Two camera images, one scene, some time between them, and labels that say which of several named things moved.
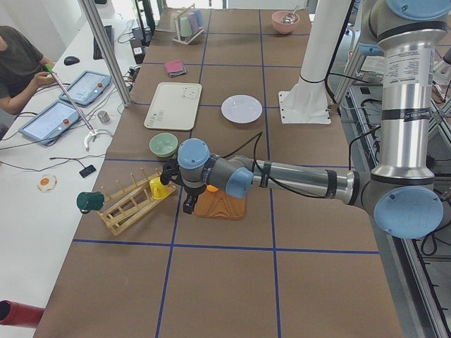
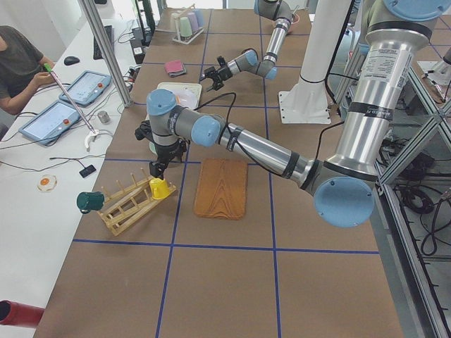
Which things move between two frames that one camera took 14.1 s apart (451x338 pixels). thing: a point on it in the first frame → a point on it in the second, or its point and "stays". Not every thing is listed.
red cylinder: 19,315 stays
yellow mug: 158,189 stays
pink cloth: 173,66 stays
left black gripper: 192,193 → 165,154
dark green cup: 89,201 stays
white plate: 242,109 → 188,97
